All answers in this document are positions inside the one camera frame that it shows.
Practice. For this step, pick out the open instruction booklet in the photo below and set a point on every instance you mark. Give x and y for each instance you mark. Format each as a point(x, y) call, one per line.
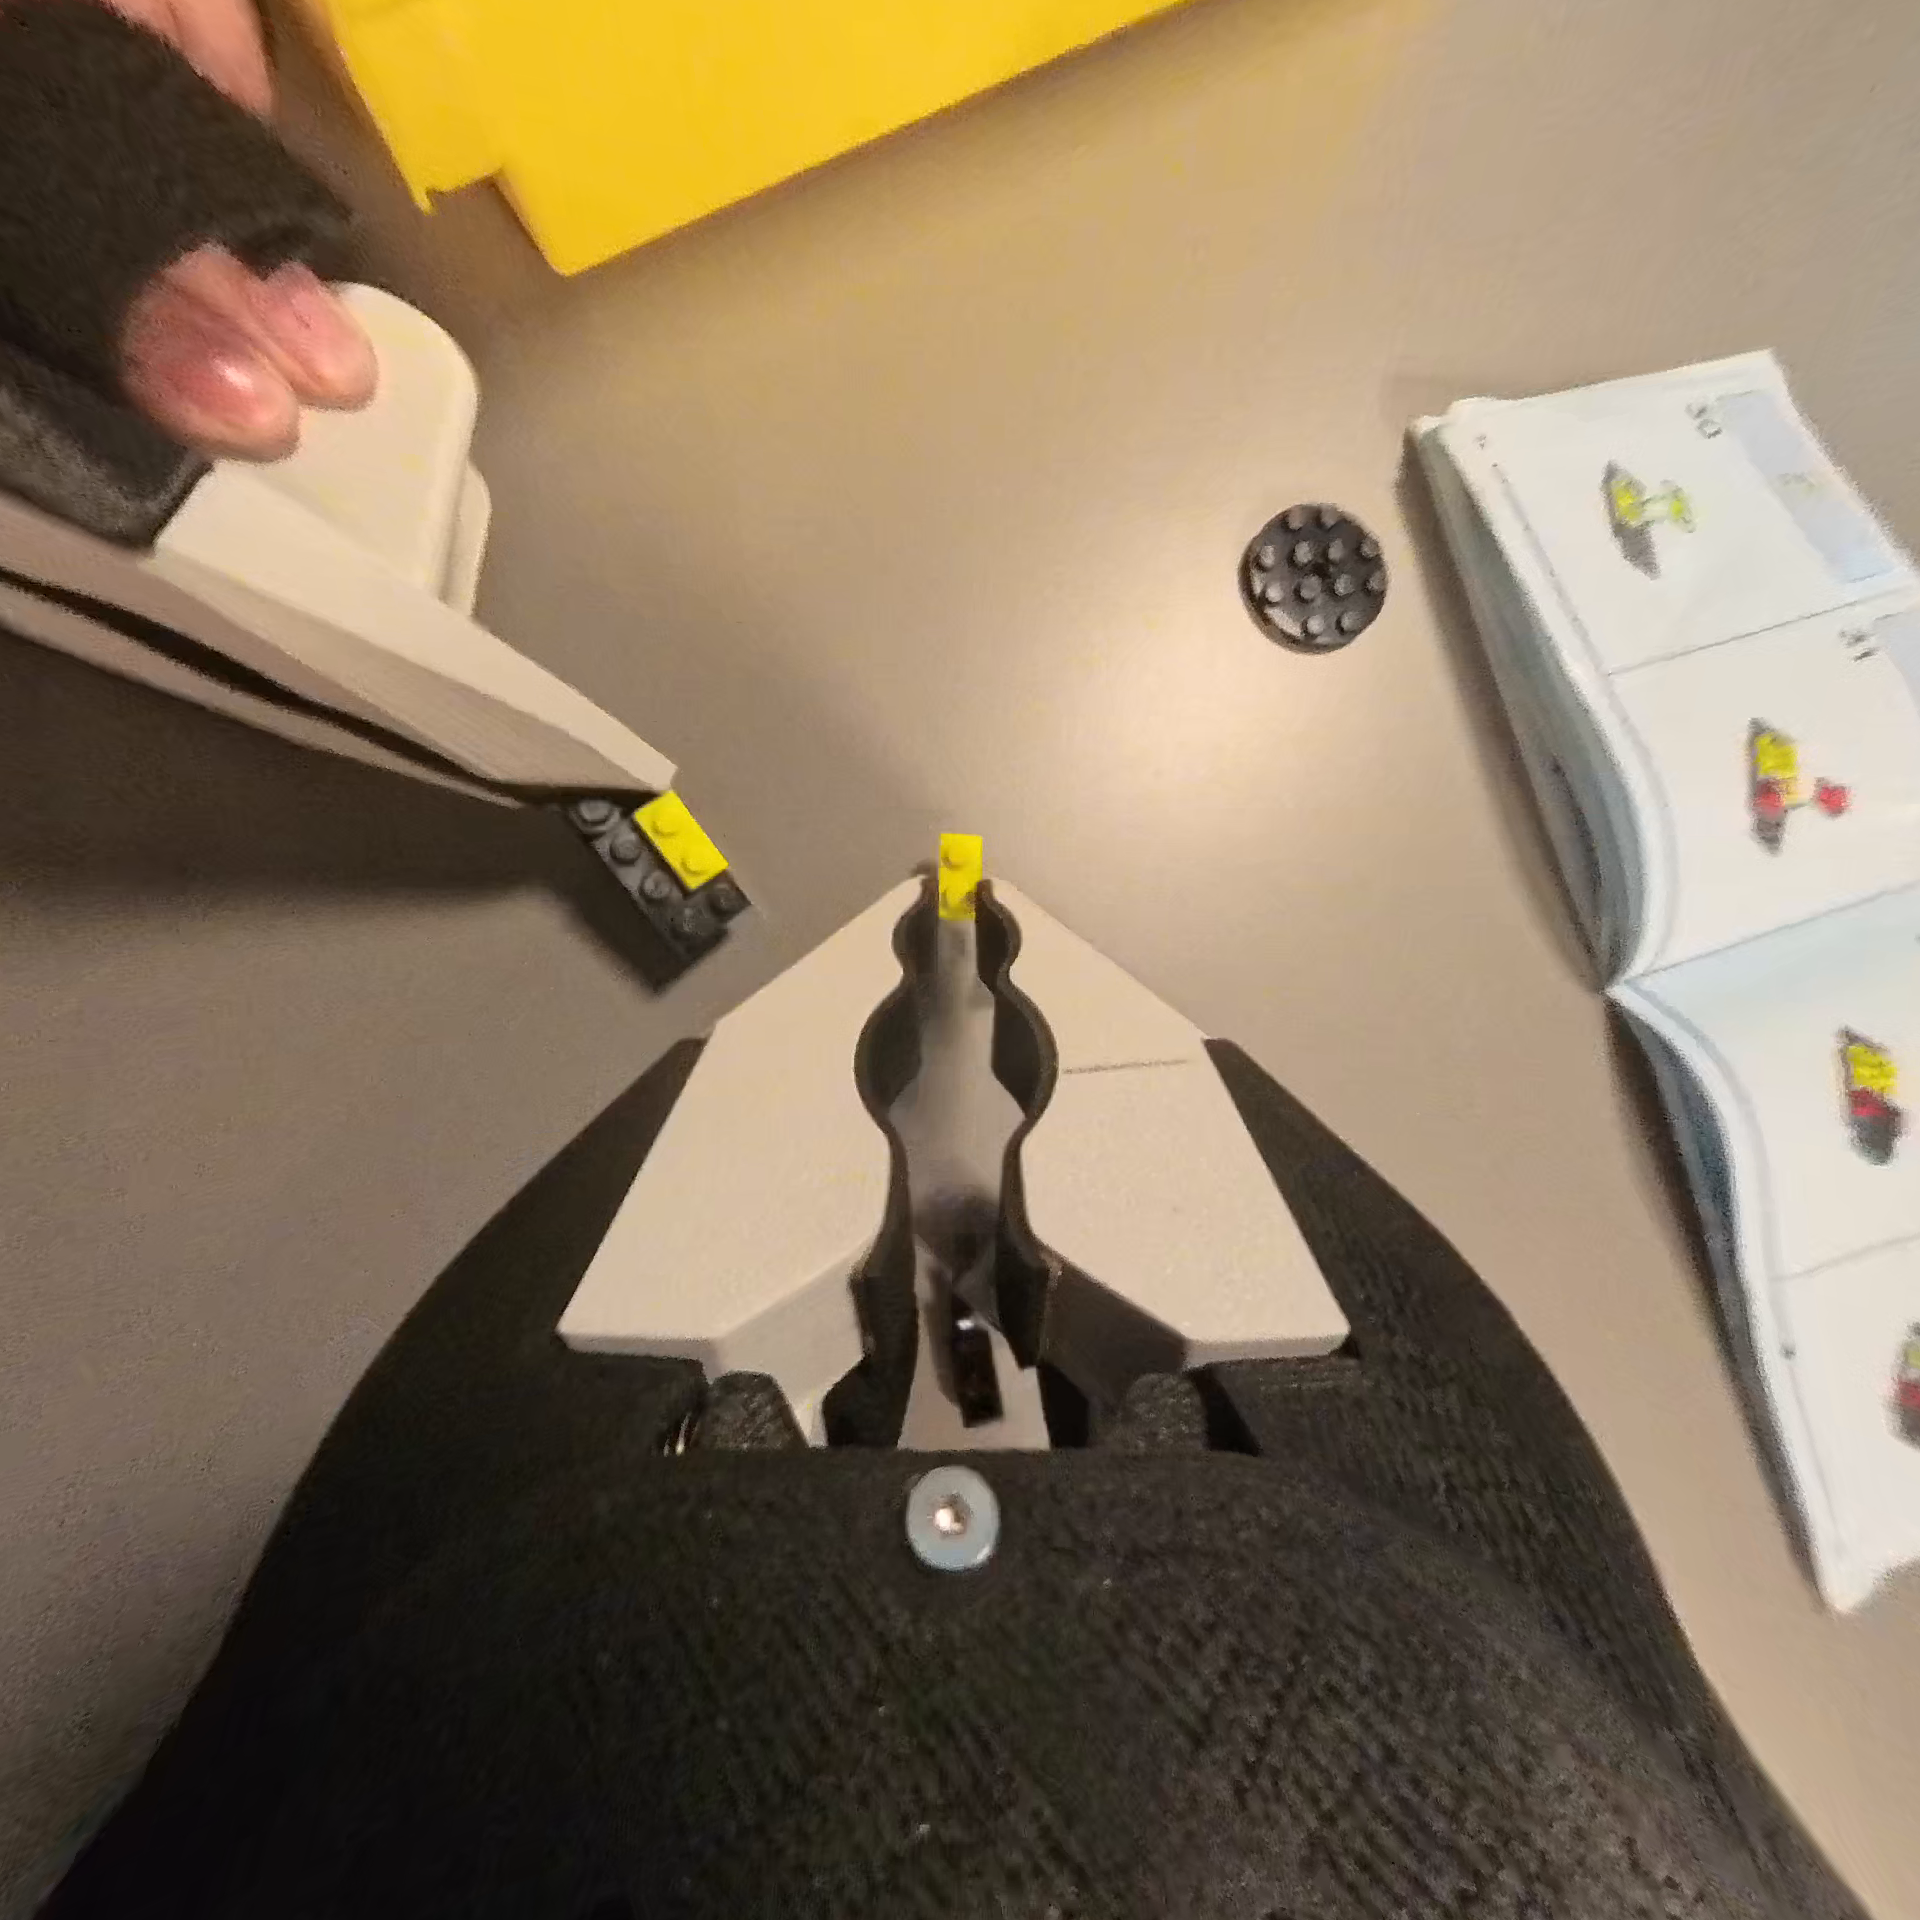
point(1724, 901)

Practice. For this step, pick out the yellow brick plate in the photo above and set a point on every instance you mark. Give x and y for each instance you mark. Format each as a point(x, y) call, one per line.
point(961, 877)

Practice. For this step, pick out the black brick block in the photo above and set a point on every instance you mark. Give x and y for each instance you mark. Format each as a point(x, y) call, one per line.
point(676, 901)

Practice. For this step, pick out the yellow plastic bin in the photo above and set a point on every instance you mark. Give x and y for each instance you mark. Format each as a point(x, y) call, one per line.
point(722, 106)

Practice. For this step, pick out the black round studded disc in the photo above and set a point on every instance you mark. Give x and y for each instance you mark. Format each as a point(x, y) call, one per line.
point(1315, 579)

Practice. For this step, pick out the person's left hand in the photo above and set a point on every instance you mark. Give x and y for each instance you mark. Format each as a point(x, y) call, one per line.
point(241, 359)

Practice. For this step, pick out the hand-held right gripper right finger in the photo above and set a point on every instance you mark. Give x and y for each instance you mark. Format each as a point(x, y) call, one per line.
point(1172, 1200)

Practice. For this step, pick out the small yellow brick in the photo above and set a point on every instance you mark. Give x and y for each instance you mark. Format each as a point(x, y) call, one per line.
point(681, 840)

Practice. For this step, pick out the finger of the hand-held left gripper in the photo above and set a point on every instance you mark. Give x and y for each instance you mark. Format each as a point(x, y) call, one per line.
point(225, 697)
point(451, 660)

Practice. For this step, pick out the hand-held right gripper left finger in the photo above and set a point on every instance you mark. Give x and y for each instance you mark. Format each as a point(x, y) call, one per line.
point(734, 1200)

